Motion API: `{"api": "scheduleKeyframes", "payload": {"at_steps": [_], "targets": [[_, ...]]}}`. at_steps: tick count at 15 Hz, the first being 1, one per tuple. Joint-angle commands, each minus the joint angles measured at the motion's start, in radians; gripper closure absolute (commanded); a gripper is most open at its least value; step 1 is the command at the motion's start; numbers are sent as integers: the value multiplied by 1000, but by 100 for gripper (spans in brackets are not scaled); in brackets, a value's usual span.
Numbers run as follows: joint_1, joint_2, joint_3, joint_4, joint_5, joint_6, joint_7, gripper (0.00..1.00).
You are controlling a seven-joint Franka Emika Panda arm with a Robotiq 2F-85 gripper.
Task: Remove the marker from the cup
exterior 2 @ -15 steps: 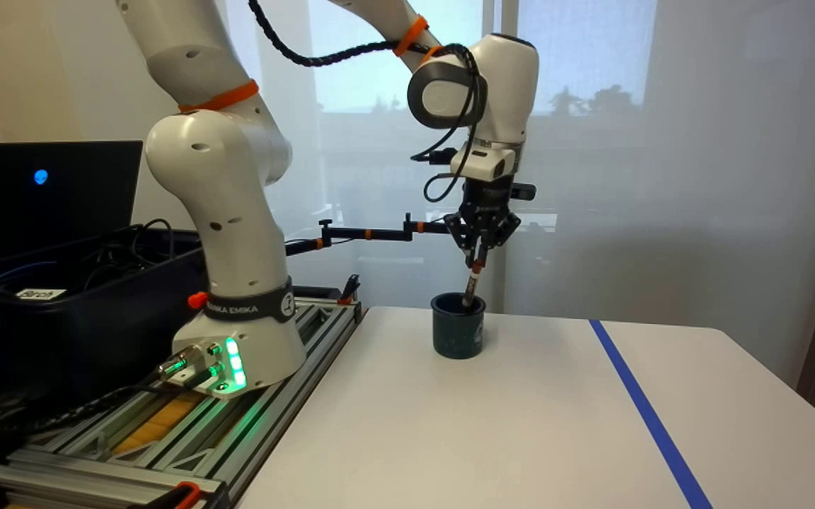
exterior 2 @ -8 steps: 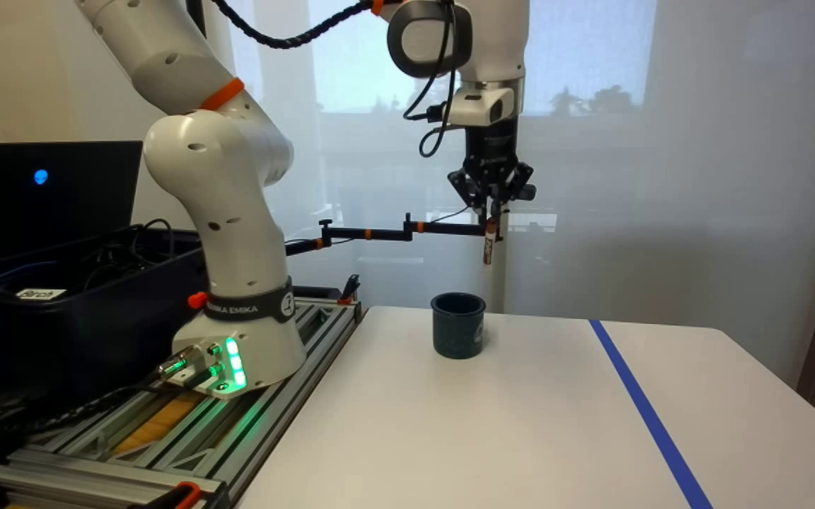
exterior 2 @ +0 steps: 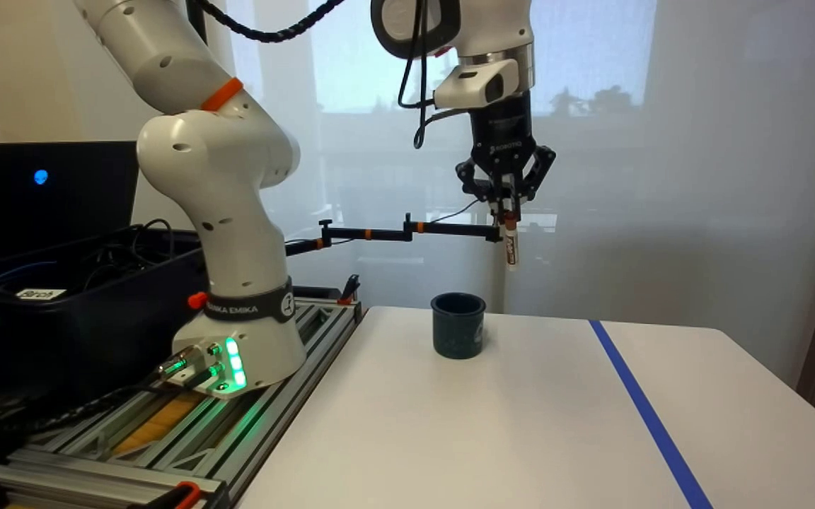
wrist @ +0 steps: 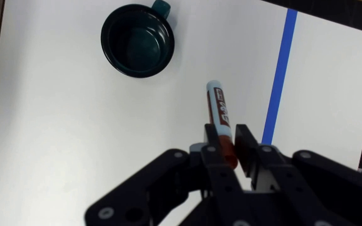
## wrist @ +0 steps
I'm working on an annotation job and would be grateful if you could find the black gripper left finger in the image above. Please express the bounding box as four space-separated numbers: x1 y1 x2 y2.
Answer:
84 123 250 226

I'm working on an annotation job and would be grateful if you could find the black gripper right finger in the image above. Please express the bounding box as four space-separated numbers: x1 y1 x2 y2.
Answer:
235 123 362 226

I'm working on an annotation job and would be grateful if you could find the white marker with orange cap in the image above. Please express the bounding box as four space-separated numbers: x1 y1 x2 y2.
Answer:
205 80 238 169

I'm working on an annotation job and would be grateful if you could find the dark green speckled cup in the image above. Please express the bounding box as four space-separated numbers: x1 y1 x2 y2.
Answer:
99 0 176 79

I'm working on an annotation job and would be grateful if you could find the long blue tape strip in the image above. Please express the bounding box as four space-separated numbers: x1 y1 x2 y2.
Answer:
260 7 299 145

